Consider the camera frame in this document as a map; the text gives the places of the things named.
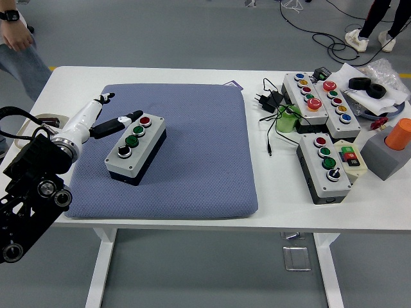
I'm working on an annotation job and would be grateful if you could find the green tape roll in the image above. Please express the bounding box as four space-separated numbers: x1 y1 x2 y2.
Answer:
275 104 302 133

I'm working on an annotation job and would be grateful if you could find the small black electronic module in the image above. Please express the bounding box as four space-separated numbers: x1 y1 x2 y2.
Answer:
313 66 332 81

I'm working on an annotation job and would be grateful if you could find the small dark purple item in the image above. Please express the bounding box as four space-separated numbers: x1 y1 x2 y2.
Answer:
37 117 61 128

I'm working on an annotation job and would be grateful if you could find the cream switch with coloured keys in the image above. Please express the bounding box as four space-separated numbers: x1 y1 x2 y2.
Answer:
333 139 369 185

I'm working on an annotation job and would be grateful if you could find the person with white shoes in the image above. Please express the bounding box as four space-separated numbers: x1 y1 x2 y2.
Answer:
345 0 411 53

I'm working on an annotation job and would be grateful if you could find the grey four-button control box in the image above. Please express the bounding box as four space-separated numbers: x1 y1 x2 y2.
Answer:
104 114 167 187
295 133 353 205

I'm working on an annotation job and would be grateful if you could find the red knob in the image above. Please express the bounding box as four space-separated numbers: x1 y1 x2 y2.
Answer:
369 117 389 131

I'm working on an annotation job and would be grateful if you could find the grey five-button control box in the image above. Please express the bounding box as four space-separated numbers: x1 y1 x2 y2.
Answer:
281 72 329 134
313 80 362 144

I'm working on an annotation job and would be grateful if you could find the person's hand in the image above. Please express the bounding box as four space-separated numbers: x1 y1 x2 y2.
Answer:
0 19 35 52

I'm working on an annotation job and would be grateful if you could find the grey block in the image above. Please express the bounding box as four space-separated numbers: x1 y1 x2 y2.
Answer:
360 125 408 181

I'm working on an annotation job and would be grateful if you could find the black foam ring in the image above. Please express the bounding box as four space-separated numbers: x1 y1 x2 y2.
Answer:
348 76 372 90
367 83 388 99

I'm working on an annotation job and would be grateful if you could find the white cord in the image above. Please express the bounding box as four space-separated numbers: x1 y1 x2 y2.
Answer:
281 0 304 15

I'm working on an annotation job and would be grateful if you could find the white table leg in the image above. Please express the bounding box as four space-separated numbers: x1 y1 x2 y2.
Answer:
313 232 346 308
85 228 118 308

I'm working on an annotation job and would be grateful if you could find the white paper sheet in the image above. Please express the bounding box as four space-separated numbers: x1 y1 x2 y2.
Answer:
330 62 410 115

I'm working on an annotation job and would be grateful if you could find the metal floor socket plate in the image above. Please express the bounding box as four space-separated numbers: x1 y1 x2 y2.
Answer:
282 245 312 272

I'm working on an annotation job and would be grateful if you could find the orange cylinder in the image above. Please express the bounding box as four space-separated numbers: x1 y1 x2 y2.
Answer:
385 117 411 151

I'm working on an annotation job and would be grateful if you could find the white black-fingered robot left hand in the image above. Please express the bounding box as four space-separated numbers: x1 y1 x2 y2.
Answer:
58 92 144 142

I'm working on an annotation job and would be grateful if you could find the beige rounded tray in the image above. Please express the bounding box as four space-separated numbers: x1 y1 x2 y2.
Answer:
15 114 70 150

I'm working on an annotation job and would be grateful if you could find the blue-rimmed round disc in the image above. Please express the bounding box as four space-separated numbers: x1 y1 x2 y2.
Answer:
353 99 408 120

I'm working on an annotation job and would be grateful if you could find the black floor cable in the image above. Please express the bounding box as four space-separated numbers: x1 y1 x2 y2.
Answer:
279 0 396 62

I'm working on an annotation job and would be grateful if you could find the white table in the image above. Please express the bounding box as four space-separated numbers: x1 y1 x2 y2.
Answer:
0 66 411 232

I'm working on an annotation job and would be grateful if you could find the clear bubble wrap bag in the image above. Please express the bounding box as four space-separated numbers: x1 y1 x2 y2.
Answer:
359 58 407 94

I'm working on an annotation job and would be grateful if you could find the black wrist watch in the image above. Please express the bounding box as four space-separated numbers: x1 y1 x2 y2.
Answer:
0 9 21 22

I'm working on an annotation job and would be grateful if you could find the blue-grey textured mat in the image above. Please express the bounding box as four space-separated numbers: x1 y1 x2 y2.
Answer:
64 83 260 220

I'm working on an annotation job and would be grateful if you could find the black power adapter with cord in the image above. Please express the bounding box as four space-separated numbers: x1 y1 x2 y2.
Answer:
254 78 302 157

